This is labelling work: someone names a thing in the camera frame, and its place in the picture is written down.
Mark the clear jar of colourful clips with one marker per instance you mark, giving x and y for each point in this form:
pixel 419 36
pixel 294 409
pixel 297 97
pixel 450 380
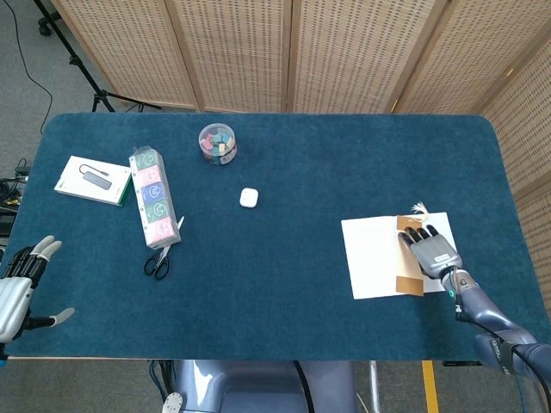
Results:
pixel 218 144

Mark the black tripod stand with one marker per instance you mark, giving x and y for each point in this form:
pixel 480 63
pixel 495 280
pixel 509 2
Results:
pixel 82 69

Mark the teal blue table cloth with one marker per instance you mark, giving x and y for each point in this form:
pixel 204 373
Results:
pixel 280 266

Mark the wicker folding screen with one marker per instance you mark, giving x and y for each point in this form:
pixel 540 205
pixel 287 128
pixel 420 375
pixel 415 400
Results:
pixel 344 51

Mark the grey blue robot torso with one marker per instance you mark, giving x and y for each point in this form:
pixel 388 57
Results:
pixel 258 387

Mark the orange cream tasselled bookmark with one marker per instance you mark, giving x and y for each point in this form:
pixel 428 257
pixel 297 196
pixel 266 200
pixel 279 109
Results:
pixel 409 286

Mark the black caster wheel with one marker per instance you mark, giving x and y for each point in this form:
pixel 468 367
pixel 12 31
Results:
pixel 46 23

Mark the small white case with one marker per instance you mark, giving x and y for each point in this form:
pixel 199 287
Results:
pixel 249 198

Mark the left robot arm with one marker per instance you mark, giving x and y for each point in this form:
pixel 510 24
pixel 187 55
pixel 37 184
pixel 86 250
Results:
pixel 2 355

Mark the metal table leg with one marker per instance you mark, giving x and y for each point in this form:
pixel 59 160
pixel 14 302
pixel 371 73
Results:
pixel 375 387

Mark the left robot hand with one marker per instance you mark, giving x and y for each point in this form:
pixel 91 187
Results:
pixel 15 297

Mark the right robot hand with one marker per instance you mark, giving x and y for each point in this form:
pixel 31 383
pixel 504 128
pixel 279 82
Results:
pixel 437 254

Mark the colourful wrapped tissue pack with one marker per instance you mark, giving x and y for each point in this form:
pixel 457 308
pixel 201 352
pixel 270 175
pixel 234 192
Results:
pixel 154 198

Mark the white USB hub box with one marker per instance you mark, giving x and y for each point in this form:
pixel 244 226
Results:
pixel 92 180

